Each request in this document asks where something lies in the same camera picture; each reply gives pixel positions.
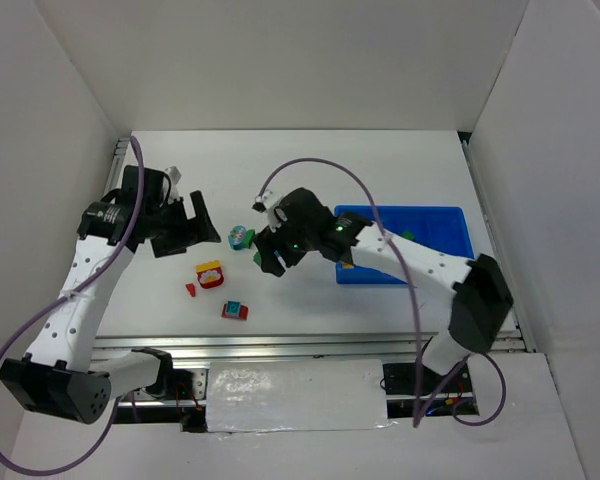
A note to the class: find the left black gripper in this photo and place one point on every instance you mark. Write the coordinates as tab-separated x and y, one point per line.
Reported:
178	223

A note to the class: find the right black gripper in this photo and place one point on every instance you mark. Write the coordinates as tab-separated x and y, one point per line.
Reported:
273	245

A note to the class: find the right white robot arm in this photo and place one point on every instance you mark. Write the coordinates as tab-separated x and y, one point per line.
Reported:
475	289

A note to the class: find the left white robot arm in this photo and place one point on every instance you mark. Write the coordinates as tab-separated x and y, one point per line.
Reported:
54	376

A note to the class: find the red yellow flower lego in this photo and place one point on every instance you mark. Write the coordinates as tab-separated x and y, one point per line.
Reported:
210	274

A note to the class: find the small red slope lego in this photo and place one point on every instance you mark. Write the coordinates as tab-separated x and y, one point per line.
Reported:
191	289

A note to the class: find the teal flower lego piece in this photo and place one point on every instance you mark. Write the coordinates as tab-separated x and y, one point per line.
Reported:
236	237

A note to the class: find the green rounded lego piece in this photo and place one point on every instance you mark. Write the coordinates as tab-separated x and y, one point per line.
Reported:
249	238

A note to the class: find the red teal lego stack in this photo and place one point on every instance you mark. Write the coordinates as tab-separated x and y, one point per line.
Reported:
235	310

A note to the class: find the blue plastic sorting bin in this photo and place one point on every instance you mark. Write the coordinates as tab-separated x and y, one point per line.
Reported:
442	228

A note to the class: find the white foam board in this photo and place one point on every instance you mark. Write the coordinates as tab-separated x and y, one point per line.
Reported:
308	395

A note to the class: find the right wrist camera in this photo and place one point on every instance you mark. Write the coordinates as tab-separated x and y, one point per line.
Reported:
266	201

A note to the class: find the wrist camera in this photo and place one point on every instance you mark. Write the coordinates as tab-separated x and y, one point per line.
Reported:
266	201
172	177

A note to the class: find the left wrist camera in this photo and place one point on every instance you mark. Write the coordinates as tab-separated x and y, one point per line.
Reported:
172	177

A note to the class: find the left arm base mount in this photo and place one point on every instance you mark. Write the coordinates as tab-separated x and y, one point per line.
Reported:
183	404

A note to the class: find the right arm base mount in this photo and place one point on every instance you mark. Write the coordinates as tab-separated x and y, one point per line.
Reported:
398	383

